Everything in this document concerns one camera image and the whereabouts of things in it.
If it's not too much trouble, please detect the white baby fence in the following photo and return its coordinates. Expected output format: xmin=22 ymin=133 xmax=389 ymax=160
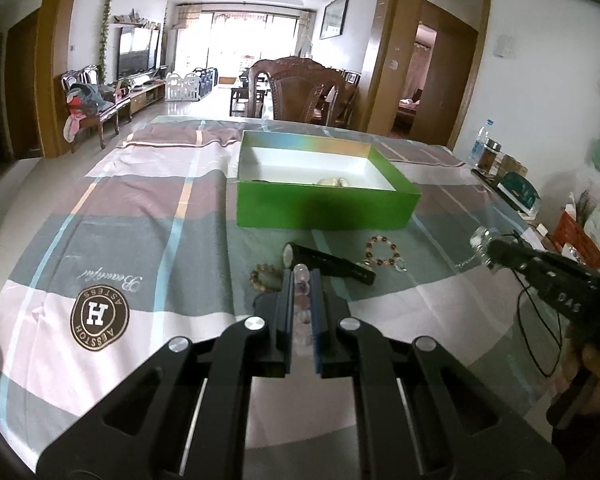
xmin=165 ymin=71 xmax=201 ymax=103

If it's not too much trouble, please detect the green vine garland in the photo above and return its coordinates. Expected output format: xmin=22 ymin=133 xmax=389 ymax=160
xmin=96 ymin=0 xmax=117 ymax=81

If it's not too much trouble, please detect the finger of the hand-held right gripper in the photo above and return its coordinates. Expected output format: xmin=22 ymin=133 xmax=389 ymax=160
xmin=487 ymin=237 xmax=536 ymax=273

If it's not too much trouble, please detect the pile of clothes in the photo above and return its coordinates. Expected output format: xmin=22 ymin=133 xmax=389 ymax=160
xmin=62 ymin=82 xmax=116 ymax=141

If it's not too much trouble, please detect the black power adapter with cable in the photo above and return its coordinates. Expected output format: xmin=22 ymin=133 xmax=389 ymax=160
xmin=516 ymin=280 xmax=566 ymax=378

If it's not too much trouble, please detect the flat screen television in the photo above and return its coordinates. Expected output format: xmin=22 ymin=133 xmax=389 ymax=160
xmin=117 ymin=27 xmax=162 ymax=76

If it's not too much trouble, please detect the wall shelf with ornaments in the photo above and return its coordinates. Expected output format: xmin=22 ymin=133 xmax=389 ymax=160
xmin=111 ymin=10 xmax=153 ymax=28

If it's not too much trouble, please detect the person's right hand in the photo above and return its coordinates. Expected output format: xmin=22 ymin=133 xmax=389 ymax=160
xmin=560 ymin=342 xmax=600 ymax=401

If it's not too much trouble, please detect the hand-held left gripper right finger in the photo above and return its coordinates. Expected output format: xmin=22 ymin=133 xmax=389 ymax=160
xmin=312 ymin=269 xmax=566 ymax=480

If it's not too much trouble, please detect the wooden armchair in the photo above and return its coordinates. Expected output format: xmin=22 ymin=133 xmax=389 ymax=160
xmin=59 ymin=65 xmax=131 ymax=153

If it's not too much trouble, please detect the wooden television cabinet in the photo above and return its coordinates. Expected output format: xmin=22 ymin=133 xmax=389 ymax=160
xmin=125 ymin=72 xmax=168 ymax=116

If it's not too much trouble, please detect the red paper bag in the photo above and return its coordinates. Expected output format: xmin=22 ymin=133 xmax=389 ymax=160
xmin=552 ymin=210 xmax=600 ymax=266

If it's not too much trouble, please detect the framed wall picture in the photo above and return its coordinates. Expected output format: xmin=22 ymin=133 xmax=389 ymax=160
xmin=319 ymin=0 xmax=351 ymax=41

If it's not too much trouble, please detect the carved wooden dining chair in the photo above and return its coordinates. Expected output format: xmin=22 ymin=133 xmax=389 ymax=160
xmin=248 ymin=57 xmax=358 ymax=128

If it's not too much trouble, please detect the brown wooden bead bracelet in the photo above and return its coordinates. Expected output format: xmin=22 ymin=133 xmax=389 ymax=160
xmin=250 ymin=264 xmax=286 ymax=291

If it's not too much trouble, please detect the glass jar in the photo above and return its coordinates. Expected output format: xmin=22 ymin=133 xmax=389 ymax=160
xmin=478 ymin=139 xmax=503 ymax=173

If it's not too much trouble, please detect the multicoloured bead bracelet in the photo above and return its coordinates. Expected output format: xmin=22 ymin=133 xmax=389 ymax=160
xmin=364 ymin=235 xmax=408 ymax=273

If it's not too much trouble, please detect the clear water bottle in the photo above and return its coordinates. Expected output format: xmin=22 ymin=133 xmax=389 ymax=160
xmin=469 ymin=120 xmax=496 ymax=163

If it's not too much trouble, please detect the pink crystal bead bracelet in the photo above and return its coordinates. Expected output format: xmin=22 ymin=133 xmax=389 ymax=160
xmin=292 ymin=264 xmax=315 ymax=356

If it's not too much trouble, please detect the green cardboard box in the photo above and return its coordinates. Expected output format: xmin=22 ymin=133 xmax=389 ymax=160
xmin=236 ymin=130 xmax=423 ymax=231

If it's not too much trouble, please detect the white standing air conditioner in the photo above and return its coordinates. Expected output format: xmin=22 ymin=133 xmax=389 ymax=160
xmin=169 ymin=29 xmax=186 ymax=73

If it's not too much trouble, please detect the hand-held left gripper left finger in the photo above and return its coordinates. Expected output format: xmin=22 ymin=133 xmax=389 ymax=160
xmin=35 ymin=267 xmax=298 ymax=480

